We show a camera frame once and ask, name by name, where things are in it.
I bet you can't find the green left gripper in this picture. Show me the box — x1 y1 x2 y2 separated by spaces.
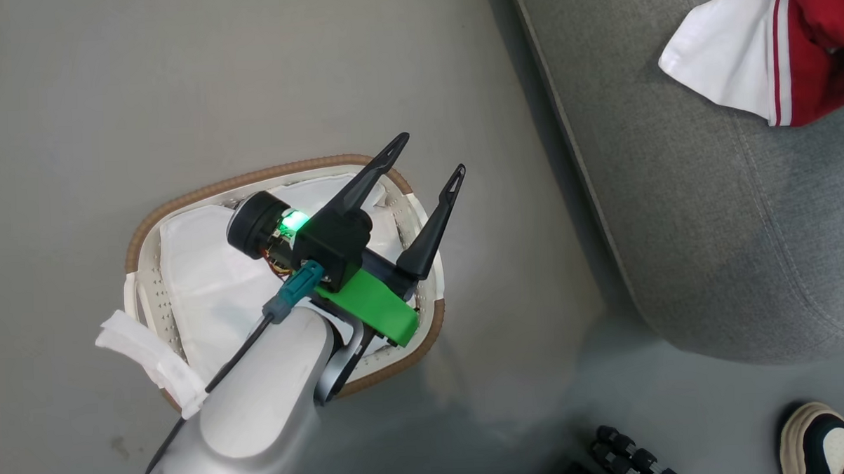
305 130 473 351

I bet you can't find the red and white garment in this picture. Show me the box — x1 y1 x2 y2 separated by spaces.
655 0 844 133

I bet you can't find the grey fabric sofa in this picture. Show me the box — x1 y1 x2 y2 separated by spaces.
510 0 844 374

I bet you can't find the white laundry basket brown rim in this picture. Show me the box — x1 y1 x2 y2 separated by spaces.
119 150 450 418

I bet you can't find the white cloth garment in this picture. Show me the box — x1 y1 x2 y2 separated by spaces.
89 175 419 423

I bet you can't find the black and white shoe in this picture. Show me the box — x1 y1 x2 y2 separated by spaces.
777 400 844 474

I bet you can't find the teal left cable connector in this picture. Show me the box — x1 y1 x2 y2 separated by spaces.
261 259 327 325

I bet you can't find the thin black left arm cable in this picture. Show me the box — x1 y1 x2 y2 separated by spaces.
136 313 282 474

